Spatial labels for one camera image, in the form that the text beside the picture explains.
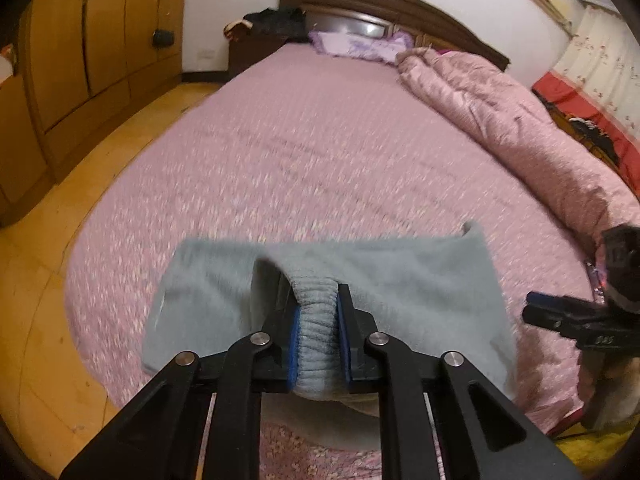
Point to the small black hanging bag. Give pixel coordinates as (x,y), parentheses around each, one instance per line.
(163,39)

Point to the black patterned cloth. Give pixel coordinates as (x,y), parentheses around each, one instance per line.
(595,140)

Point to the dark wooden headboard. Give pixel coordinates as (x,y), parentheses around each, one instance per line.
(400,10)

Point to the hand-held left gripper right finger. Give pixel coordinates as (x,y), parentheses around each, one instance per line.
(345,340)

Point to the brown plush toy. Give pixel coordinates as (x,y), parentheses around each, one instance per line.
(236,29)

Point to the wooden wardrobe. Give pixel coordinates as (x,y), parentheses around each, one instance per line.
(60,35)

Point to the bed with pink floral sheet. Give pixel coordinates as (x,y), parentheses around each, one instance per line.
(300,135)

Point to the dark wooden nightstand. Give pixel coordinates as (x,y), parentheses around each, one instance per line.
(250,56)

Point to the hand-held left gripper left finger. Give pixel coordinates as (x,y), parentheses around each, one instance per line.
(294,355)

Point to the purple pillow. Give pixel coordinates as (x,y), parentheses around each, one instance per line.
(360,47)

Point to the red cloth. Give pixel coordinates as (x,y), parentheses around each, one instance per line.
(555,90)

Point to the pink floral quilt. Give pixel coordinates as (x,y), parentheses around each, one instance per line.
(500,110)

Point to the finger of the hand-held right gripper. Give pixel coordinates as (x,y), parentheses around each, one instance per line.
(550,310)

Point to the pile of dark clothes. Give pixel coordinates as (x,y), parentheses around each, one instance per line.
(275,22)

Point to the grey pants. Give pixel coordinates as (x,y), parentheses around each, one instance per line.
(425,290)

